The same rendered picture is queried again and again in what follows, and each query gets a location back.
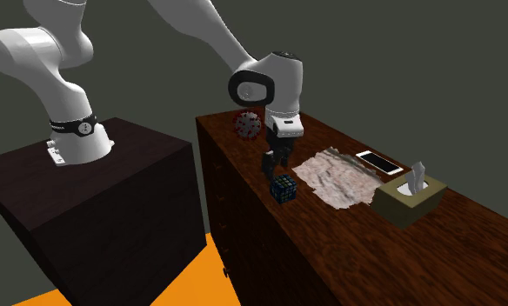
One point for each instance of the olive tissue box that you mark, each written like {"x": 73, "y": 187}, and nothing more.
{"x": 409, "y": 199}

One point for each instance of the crumpled pale cloth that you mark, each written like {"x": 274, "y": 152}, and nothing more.
{"x": 336, "y": 178}

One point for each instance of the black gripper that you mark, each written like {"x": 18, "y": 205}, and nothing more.
{"x": 280, "y": 144}

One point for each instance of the dark wooden robot stand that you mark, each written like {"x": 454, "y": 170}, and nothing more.
{"x": 110, "y": 212}

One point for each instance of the brown wooden chest of drawers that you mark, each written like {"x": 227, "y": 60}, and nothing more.
{"x": 385, "y": 254}

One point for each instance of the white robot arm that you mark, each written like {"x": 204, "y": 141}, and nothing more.
{"x": 262, "y": 89}

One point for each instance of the dark multicoloured puzzle cube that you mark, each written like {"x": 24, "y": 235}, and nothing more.
{"x": 284, "y": 188}

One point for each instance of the grey spiky ball with red spikes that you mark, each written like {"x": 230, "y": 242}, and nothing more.
{"x": 247, "y": 124}

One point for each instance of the white smartphone with black screen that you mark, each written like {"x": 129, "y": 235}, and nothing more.
{"x": 379, "y": 162}

